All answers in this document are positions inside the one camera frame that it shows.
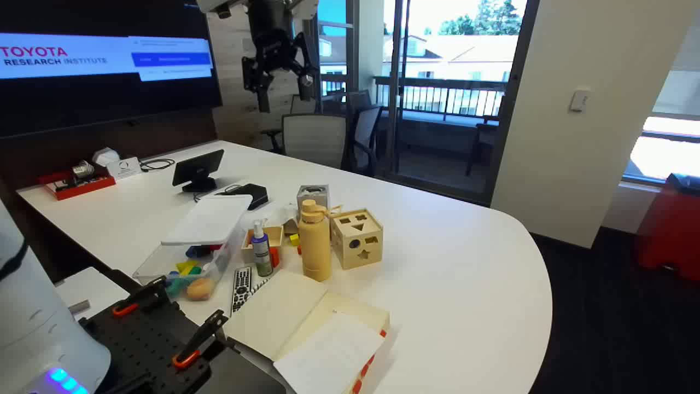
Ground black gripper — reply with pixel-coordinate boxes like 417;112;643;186
241;0;321;113

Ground clear plastic container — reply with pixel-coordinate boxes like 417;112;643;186
132;191;256;301

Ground open cardboard box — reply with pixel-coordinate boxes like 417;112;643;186
222;269;400;394

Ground grey mesh office chair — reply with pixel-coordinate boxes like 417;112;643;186
281;112;350;170

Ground dark office chair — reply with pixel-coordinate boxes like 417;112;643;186
342;89;386;176

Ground grey metal cup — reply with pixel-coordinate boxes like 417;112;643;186
296;181;333;215

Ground balcony railing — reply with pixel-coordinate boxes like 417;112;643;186
371;74;511;122

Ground tan plastic bottle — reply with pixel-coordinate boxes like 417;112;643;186
296;194;335;285

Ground wooden shape sorter cube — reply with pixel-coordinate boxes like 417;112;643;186
329;206;388;272

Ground small bottle with blue cap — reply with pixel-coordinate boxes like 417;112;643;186
250;223;276;279

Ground white power adapter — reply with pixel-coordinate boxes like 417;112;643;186
108;156;143;180

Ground blue block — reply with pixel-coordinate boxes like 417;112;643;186
184;243;222;262

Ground white round device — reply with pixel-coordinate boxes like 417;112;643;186
91;144;122;170

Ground dark balcony chair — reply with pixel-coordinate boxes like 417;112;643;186
467;116;505;176

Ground orange fruit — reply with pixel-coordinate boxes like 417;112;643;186
184;275;219;301

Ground red tray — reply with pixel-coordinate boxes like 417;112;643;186
39;161;118;203

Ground black orange clamp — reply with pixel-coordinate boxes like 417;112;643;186
108;273;171;319
171;309;230;372

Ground white paper sheet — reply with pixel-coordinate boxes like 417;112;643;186
52;265;132;321

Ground black mounting plate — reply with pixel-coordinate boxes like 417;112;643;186
76;291;288;394

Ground red cabinet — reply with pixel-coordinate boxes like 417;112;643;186
633;173;700;285

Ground coiled grey cable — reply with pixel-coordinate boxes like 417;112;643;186
139;156;178;175

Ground white light switch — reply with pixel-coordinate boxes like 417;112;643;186
566;86;591;113

